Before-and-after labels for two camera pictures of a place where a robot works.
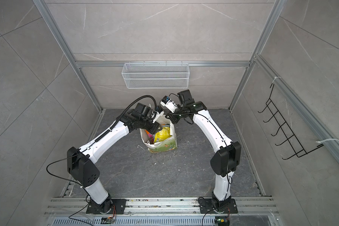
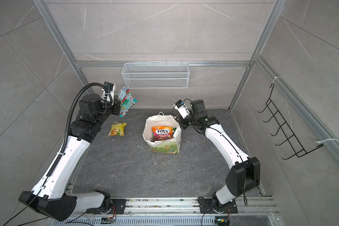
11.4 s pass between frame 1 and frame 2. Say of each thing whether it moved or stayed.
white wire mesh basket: stayed
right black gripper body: moved
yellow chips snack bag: moved
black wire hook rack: stayed
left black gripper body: moved
